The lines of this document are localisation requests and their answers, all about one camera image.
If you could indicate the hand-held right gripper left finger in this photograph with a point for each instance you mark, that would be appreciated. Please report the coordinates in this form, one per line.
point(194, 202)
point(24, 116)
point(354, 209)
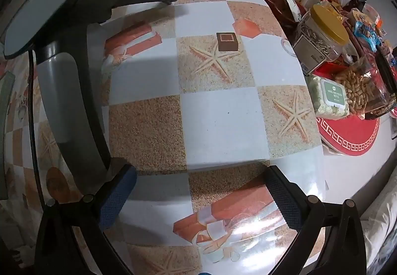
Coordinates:
point(119, 197)

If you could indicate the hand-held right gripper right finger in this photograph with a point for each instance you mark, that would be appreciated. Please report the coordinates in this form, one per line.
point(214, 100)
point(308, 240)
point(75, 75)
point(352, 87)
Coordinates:
point(283, 200)

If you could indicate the red round tray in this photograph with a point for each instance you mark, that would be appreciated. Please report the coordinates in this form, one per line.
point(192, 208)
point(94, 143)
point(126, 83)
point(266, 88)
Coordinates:
point(350, 138)

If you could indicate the white patterned bedding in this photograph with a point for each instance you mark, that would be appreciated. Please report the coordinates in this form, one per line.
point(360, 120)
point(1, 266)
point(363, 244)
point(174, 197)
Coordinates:
point(380, 219)

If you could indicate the green label wipes pack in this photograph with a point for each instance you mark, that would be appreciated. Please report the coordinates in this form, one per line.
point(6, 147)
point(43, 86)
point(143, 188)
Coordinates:
point(333, 95)

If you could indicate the clear bag of peanuts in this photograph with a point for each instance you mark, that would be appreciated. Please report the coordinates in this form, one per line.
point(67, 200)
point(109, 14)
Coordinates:
point(356, 85)

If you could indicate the clear jar with yellow lid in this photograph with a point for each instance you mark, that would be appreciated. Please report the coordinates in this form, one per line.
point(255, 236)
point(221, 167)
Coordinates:
point(319, 42)

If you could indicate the blue patterned snack bag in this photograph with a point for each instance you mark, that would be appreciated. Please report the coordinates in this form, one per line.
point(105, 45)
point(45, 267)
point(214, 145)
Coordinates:
point(366, 32)

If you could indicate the large red packet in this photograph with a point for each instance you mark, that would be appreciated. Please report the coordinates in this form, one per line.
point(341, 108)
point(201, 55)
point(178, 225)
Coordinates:
point(279, 8)

